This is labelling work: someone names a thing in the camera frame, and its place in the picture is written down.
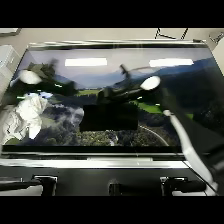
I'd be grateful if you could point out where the silver frame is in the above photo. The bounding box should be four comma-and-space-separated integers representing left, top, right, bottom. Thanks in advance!
0, 151, 214, 196

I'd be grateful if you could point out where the blue and white garment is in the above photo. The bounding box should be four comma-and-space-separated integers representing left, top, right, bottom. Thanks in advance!
39, 91, 55, 100

